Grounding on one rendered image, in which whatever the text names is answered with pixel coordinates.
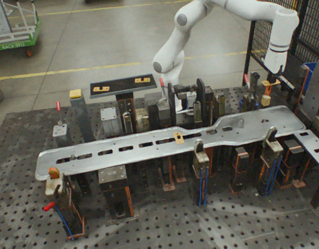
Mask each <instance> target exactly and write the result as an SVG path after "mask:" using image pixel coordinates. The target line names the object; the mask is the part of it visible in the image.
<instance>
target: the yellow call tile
mask: <svg viewBox="0 0 319 249"><path fill-rule="evenodd" d="M79 96H81V89H80V90H73V91H70V99H71V98H75V97H79Z"/></svg>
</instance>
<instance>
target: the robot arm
mask: <svg viewBox="0 0 319 249"><path fill-rule="evenodd" d="M215 3H216V4H218V5H219V6H222V8H224V9H226V10H228V11H230V12H232V13H234V14H235V15H237V16H239V17H241V18H242V19H244V20H247V21H255V20H265V21H270V22H272V23H273V27H272V32H271V37H270V43H269V48H268V51H267V54H266V58H265V66H266V67H267V68H268V76H267V81H269V80H270V81H269V84H274V83H276V79H277V76H282V72H284V68H285V64H286V58H287V50H288V49H289V46H290V41H291V38H292V34H293V31H294V29H295V28H296V27H297V25H298V24H299V18H298V16H297V12H296V11H294V10H291V9H286V8H285V7H283V6H280V5H278V4H275V3H269V2H260V1H256V0H195V1H192V2H191V3H189V4H187V5H186V6H183V7H182V8H181V9H180V10H179V11H178V13H177V14H176V15H175V18H174V23H175V28H174V30H173V33H172V35H171V37H170V38H169V40H168V41H167V42H166V43H165V44H164V46H163V47H162V48H161V50H160V51H158V53H157V54H156V55H155V57H154V59H153V62H152V65H153V68H154V70H155V71H156V72H158V73H162V74H161V78H162V79H163V83H164V90H165V95H166V96H167V102H169V96H168V83H169V82H171V84H172V86H174V85H179V79H178V77H179V73H180V71H181V69H182V65H183V62H184V59H185V55H184V52H183V48H184V47H185V46H186V44H187V43H188V41H189V39H190V37H191V28H192V27H193V26H194V25H195V24H196V23H197V22H199V21H200V20H201V19H203V18H204V17H206V16H207V15H208V14H209V13H210V12H211V11H212V10H213V9H214V5H215ZM175 104H176V112H177V111H180V110H182V106H181V100H178V98H177V96H176V94H175Z"/></svg>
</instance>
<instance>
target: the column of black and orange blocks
mask: <svg viewBox="0 0 319 249"><path fill-rule="evenodd" d="M309 70H310V69H309V68H308V66H306V65H301V66H300V68H299V72H298V76H297V80H296V84H294V91H293V94H292V95H291V100H290V102H289V106H288V108H289V109H290V110H291V111H292V112H293V113H294V114H296V110H297V107H298V104H299V101H300V98H301V94H302V91H303V88H304V84H305V83H306V79H307V76H308V73H309Z"/></svg>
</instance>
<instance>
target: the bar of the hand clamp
mask: <svg viewBox="0 0 319 249"><path fill-rule="evenodd" d="M259 78H260V75H259V74H258V72H257V71H254V72H251V73H250V80H249V94H248V96H249V97H250V102H252V94H254V99H253V100H254V101H256V94H257V83H258V79H259Z"/></svg>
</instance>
